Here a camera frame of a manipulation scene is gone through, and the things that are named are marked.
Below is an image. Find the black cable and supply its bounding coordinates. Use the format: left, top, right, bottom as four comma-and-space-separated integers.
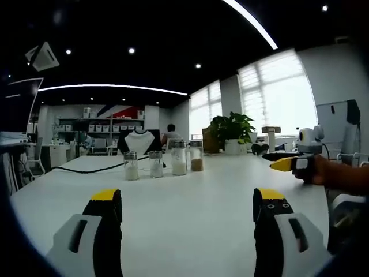
51, 155, 153, 174

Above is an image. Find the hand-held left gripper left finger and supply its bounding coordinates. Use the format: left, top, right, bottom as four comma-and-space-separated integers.
46, 189, 123, 277

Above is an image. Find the straight ceiling light strip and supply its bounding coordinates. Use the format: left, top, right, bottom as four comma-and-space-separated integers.
222, 0, 279, 50

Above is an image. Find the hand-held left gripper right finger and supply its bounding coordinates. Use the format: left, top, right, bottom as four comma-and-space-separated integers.
253, 188, 332, 277

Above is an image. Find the chair with white black shirt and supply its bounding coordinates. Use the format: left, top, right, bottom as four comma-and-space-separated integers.
117, 129, 163, 156

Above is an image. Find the brown cardboard box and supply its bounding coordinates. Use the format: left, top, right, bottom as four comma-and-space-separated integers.
201, 126, 223, 154

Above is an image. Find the person's right hand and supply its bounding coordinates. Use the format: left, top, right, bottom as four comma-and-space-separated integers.
292, 154, 331, 186

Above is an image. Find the tall seasoning bottle white powder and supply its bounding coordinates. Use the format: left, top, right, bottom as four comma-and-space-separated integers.
170, 139, 188, 176

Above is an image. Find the black object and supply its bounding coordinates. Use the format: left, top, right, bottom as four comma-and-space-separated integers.
250, 143, 270, 156

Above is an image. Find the white cabinet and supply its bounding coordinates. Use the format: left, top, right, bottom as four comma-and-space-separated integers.
315, 100, 362, 160

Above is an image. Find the tall seasoning bottle brown powder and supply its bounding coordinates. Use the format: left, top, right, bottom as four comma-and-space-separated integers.
189, 140, 204, 173

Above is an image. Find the ceiling air conditioner unit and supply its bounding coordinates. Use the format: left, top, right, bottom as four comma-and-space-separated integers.
24, 41, 61, 72

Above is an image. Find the storage shelf with white bins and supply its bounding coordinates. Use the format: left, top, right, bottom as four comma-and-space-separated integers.
53, 115, 145, 143

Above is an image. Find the small seasoning bottle white powder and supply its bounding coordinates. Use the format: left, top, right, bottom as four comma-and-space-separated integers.
148, 150, 164, 179
123, 151, 139, 182

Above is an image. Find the dark monitor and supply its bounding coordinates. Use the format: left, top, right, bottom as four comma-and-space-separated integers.
0, 77, 44, 135

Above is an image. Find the white rounded object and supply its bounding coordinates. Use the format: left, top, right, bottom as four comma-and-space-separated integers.
328, 193, 369, 231

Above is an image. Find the black hanging cloth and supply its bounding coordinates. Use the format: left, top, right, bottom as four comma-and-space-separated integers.
345, 99, 362, 125

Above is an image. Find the green potted plant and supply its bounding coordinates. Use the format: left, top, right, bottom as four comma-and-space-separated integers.
209, 111, 257, 154

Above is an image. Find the white stand with box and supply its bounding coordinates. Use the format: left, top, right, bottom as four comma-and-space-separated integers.
261, 125, 282, 153

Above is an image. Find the grey office chair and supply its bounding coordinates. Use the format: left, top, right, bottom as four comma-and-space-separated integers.
27, 136, 44, 177

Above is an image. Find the curved ceiling light strip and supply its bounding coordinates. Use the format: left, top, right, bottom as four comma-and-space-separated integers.
37, 84, 189, 96

